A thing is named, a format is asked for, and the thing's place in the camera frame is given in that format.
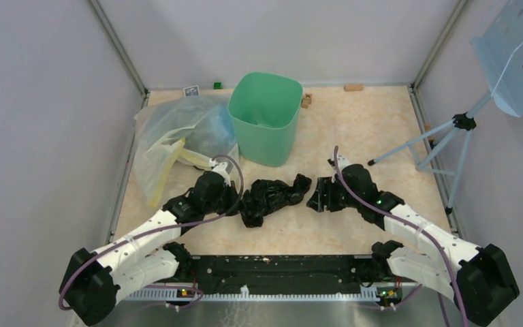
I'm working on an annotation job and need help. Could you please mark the blue white card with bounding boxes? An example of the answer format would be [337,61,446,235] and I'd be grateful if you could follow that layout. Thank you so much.
[183,85,200,97]

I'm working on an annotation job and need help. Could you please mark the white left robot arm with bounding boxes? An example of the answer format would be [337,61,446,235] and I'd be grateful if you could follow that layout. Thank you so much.
[59,169,239,326]

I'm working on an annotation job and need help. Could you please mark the white toothed cable rail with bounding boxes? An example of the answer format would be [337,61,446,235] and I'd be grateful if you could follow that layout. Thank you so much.
[125,286,380,302]

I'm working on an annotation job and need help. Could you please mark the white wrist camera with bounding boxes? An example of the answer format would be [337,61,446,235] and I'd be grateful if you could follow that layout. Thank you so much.
[209,159,232,186]
[330,154,352,172]

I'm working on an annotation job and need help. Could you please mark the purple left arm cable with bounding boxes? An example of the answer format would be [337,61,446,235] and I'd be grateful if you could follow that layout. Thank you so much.
[58,155,245,311]

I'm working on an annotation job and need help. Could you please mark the light blue tripod stand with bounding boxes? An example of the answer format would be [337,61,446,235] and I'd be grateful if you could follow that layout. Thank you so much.
[367,90,492,216]

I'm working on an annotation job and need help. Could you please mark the clear yellow plastic bag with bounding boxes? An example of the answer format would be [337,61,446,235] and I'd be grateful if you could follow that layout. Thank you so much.
[133,94,240,207]

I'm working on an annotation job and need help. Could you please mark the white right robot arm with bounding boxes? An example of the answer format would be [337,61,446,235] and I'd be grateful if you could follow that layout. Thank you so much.
[306,152,520,326]

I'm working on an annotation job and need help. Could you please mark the black trash bag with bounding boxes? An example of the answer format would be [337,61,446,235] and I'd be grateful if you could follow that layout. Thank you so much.
[240,174,312,228]

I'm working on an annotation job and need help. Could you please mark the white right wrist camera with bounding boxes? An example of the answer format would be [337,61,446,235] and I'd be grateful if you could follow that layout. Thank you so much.
[330,154,352,172]

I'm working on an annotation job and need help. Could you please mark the wooden block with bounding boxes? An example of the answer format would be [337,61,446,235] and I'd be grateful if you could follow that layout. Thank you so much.
[343,84,364,92]

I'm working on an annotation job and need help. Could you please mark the green plastic trash bin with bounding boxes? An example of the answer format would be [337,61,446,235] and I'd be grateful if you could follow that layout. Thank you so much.
[228,72,303,167]

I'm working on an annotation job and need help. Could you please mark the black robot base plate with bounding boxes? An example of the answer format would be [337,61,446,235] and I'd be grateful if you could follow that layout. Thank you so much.
[165,255,396,295]

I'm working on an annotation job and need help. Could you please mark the small wooden toy pieces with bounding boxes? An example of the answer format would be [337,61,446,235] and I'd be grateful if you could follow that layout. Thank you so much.
[300,93,313,108]

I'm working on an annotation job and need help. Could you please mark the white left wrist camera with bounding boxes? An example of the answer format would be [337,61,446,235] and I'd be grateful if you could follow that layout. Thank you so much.
[209,159,232,186]

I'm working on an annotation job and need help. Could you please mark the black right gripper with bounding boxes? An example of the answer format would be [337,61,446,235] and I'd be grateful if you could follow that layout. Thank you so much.
[306,175,362,212]

